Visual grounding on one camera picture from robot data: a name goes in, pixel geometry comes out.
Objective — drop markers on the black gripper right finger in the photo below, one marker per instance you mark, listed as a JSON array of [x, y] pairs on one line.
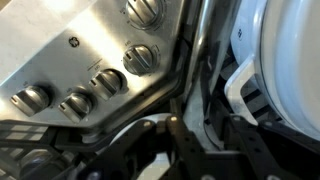
[[269, 151]]

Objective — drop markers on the stove control knob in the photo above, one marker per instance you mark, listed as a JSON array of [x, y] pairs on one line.
[[76, 107], [139, 60], [144, 14], [106, 83], [31, 100]]

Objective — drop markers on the black gas cooktop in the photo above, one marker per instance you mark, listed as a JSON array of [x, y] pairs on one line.
[[60, 45]]

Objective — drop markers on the cream white saucepan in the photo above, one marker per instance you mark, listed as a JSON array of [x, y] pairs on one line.
[[276, 44]]

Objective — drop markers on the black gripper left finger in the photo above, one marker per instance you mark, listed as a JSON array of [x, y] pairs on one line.
[[130, 154]]

